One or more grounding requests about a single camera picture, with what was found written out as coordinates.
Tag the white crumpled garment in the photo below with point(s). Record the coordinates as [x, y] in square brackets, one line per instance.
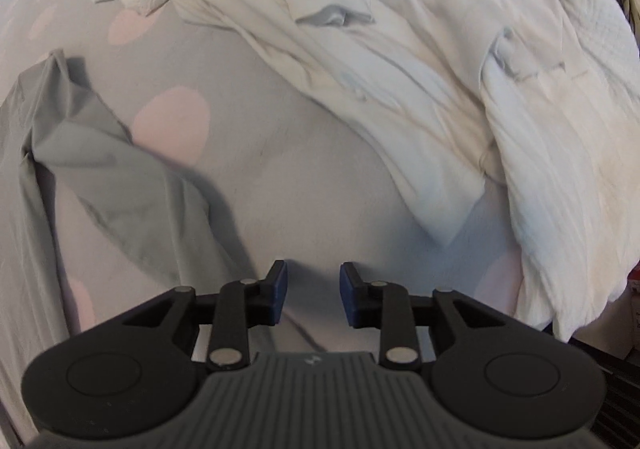
[365, 65]

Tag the grey blue t-shirt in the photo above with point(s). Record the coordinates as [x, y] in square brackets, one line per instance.
[156, 218]

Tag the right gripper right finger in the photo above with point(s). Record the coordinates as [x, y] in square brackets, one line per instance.
[386, 307]

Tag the white textured garment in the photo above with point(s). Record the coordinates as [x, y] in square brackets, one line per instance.
[565, 116]

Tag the grey pink dotted bedsheet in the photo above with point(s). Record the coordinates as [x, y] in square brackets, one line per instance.
[282, 177]

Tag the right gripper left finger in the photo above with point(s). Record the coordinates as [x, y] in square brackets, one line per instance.
[238, 307]

